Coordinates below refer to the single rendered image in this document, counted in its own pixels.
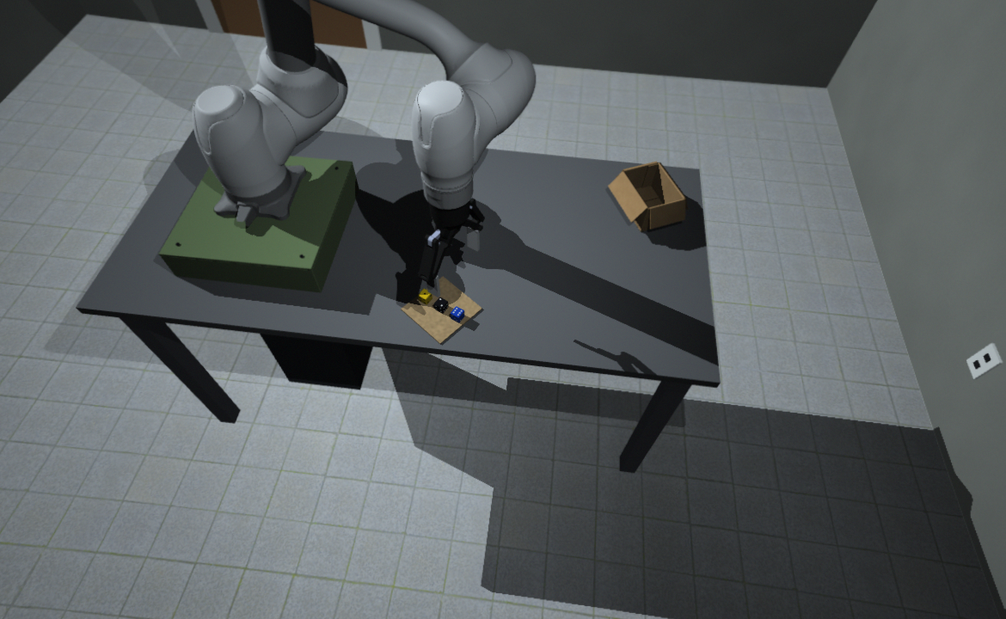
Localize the tan textured mat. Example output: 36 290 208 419
401 277 482 344

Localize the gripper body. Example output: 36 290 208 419
429 203 470 240

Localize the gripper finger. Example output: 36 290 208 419
461 198 485 252
418 227 457 297

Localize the open brown cardboard box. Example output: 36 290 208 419
608 161 688 233

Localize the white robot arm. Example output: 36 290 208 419
193 0 536 228

